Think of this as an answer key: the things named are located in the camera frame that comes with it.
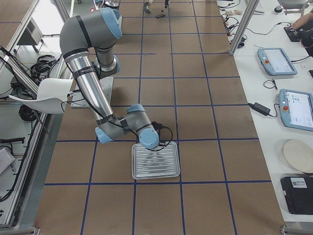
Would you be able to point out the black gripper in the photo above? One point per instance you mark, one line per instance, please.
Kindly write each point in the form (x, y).
(158, 147)

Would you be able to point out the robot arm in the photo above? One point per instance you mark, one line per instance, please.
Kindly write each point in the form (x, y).
(86, 43)

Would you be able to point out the operator hand at desk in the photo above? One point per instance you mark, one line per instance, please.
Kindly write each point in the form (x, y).
(299, 23)

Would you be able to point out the green brake shoe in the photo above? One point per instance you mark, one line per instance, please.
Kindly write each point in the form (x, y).
(146, 7)

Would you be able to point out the black power adapter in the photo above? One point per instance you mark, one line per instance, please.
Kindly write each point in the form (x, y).
(260, 108)

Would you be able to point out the white plastic chair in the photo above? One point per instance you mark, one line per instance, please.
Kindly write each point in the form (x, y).
(51, 94)

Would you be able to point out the far blue teach pendant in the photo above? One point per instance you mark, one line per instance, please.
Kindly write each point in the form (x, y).
(275, 61)

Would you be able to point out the blue teach pendant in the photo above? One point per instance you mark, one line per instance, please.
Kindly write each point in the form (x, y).
(296, 109)
(275, 61)

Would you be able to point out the grey control box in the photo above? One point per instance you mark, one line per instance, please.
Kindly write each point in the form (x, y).
(32, 36)

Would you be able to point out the beige round plate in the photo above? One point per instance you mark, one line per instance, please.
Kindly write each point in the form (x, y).
(299, 155)

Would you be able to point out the near blue teach pendant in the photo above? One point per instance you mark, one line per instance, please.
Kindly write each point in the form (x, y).
(296, 109)

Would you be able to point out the black flat case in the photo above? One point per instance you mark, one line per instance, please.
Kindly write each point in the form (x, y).
(298, 193)

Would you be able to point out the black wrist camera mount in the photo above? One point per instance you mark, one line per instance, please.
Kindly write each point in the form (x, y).
(157, 126)

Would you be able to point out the aluminium frame post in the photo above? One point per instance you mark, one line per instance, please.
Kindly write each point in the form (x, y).
(249, 11)

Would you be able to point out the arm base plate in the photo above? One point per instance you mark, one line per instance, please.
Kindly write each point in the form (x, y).
(107, 85)

